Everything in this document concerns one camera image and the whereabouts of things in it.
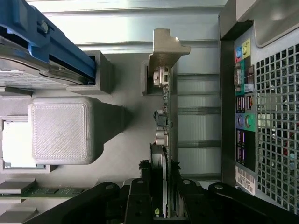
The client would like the white barcode sticker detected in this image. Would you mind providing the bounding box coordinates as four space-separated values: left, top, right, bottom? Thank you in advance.
234 166 256 196

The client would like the green RAM stick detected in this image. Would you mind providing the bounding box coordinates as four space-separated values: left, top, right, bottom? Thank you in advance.
0 186 86 199

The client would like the grey PC case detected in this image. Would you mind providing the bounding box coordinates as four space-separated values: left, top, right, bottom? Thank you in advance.
218 0 299 216

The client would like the CPU chip with silver lid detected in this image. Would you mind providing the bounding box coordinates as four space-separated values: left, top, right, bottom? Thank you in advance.
1 119 45 169

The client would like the hard disk with blue carrier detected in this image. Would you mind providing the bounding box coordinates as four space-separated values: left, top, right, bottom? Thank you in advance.
0 0 97 91

